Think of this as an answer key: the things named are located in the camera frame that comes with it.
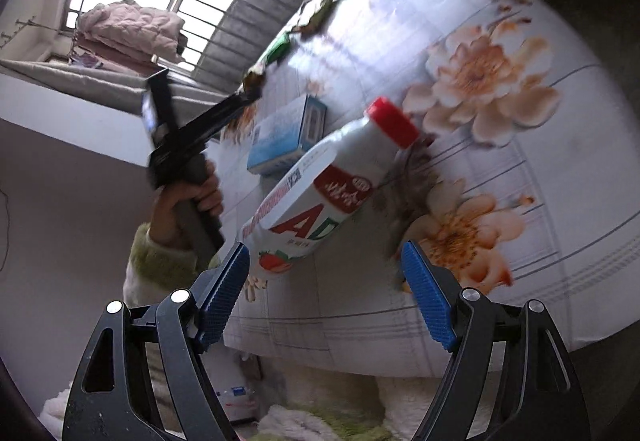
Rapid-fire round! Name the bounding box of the person's left hand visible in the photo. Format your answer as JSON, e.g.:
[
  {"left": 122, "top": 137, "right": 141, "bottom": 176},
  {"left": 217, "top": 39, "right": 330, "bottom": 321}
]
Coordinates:
[{"left": 150, "top": 160, "right": 224, "bottom": 252}]

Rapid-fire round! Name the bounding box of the blue and white carton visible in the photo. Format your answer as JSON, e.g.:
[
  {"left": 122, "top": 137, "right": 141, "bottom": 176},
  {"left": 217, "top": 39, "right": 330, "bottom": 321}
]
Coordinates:
[{"left": 246, "top": 94, "right": 328, "bottom": 176}]

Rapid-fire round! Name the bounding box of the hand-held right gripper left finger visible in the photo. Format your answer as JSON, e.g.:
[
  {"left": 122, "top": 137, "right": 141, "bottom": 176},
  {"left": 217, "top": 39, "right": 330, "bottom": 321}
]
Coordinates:
[{"left": 62, "top": 241, "right": 251, "bottom": 441}]

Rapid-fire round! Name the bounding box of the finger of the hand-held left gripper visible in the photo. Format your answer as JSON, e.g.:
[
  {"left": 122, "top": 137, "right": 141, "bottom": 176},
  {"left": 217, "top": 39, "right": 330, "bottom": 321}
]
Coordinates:
[{"left": 217, "top": 85, "right": 263, "bottom": 124}]

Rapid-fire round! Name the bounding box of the white bottle with red cap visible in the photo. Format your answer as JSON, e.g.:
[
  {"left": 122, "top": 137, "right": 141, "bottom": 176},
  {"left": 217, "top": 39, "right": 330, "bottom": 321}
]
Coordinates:
[{"left": 241, "top": 97, "right": 421, "bottom": 279}]

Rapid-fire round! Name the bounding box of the small clear plastic bottle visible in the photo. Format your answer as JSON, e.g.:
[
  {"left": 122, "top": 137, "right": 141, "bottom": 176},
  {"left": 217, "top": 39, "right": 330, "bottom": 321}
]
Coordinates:
[{"left": 210, "top": 351, "right": 261, "bottom": 427}]

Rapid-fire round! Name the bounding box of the floral tablecloth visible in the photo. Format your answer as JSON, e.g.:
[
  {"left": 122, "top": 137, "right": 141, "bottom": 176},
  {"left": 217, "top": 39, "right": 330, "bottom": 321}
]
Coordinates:
[{"left": 220, "top": 0, "right": 640, "bottom": 377}]

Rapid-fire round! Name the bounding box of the pink folded blanket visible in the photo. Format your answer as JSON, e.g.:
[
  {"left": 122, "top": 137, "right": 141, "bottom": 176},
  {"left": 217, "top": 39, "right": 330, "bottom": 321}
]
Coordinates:
[{"left": 74, "top": 1, "right": 186, "bottom": 66}]

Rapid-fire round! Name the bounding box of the green brown snack wrapper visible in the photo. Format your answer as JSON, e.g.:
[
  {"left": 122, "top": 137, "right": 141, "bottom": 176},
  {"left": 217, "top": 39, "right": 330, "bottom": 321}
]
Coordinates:
[{"left": 292, "top": 0, "right": 338, "bottom": 34}]

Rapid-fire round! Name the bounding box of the person's left forearm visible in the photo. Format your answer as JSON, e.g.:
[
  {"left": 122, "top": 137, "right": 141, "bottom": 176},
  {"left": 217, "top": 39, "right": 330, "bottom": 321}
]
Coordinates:
[{"left": 122, "top": 221, "right": 221, "bottom": 309}]

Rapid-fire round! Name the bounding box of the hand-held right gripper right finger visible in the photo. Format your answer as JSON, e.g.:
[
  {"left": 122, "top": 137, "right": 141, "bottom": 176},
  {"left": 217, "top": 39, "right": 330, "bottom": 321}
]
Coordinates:
[{"left": 400, "top": 240, "right": 586, "bottom": 441}]

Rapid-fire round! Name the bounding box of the green packet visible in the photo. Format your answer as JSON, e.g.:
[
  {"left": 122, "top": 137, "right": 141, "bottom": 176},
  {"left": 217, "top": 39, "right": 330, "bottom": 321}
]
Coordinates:
[{"left": 265, "top": 32, "right": 292, "bottom": 64}]

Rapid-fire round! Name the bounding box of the fuzzy white green robe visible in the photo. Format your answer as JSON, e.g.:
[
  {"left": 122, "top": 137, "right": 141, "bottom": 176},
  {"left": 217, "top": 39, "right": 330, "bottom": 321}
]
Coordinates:
[{"left": 40, "top": 363, "right": 501, "bottom": 441}]

